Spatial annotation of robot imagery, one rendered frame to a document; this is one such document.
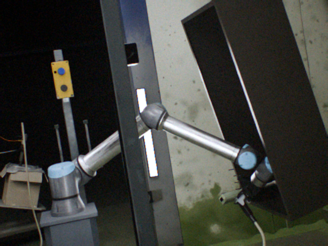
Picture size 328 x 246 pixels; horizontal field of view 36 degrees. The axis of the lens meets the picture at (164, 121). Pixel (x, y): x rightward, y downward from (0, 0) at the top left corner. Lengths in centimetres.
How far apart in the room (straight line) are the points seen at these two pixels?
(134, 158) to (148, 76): 201
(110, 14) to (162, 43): 202
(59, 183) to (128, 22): 133
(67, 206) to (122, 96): 133
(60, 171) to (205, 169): 126
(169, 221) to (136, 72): 109
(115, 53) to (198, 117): 211
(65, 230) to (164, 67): 142
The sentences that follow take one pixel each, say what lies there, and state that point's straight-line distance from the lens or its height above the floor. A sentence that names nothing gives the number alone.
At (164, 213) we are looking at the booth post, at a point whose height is 37.
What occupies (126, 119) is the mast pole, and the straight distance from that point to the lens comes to 162.
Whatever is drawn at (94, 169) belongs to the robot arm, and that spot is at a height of 84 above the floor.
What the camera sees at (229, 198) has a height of 57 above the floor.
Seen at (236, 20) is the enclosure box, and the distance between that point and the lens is 262.
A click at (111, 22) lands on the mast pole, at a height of 146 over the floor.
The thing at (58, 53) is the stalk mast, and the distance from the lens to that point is 377.
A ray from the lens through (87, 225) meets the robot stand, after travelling 282.
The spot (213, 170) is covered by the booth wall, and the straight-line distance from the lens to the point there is 373.
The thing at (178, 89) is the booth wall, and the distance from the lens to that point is 364.
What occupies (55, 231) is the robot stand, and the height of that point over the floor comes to 58.
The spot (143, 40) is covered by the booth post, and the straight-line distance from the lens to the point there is 362.
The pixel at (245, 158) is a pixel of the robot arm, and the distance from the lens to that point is 263.
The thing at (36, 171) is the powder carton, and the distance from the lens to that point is 502.
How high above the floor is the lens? 121
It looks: 3 degrees down
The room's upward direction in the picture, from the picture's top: 9 degrees counter-clockwise
